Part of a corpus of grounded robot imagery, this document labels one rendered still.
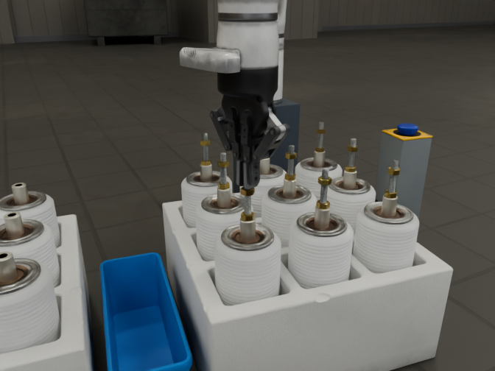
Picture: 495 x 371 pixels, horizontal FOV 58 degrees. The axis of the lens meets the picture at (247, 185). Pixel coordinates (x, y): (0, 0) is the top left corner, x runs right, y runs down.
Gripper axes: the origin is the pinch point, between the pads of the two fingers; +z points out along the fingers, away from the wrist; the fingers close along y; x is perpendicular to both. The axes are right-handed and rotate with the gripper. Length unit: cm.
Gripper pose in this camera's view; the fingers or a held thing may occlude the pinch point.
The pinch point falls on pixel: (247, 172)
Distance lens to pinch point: 60.2
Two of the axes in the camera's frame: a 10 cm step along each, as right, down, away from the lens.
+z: 0.0, 9.2, 3.9
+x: -7.3, 2.6, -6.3
